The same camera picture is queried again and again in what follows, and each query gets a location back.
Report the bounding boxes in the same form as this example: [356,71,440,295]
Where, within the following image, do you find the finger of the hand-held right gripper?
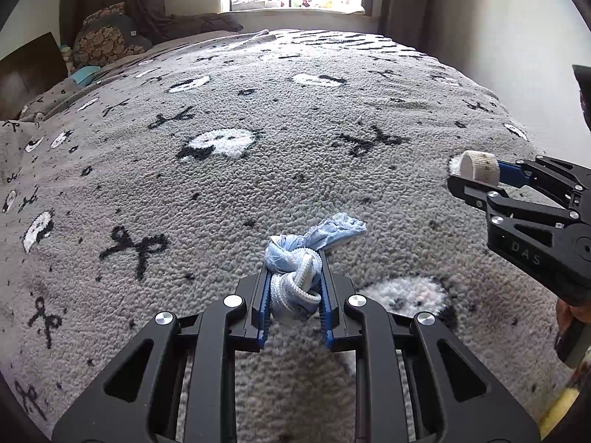
[498,156,591,204]
[447,174,581,230]

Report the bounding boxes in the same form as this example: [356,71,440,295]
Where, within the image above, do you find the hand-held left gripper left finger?
[52,254,273,443]

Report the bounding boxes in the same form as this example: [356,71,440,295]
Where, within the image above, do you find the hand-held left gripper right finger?
[318,251,541,443]

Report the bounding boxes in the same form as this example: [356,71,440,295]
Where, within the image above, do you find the white round cap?
[459,150,501,188]

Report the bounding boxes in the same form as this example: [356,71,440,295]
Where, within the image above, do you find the person's right hand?
[555,298,578,347]

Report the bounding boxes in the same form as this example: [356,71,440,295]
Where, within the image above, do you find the grey printed blanket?
[0,28,583,443]

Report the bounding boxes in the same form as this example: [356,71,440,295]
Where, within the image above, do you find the yellow object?
[538,387,580,437]

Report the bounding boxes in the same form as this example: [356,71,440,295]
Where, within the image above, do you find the teal cloth item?
[69,65,101,85]

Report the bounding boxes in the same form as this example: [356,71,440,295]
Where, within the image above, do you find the brown patterned pillow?
[71,2,153,70]

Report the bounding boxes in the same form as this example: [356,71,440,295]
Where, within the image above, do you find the dark wooden headboard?
[0,31,70,121]

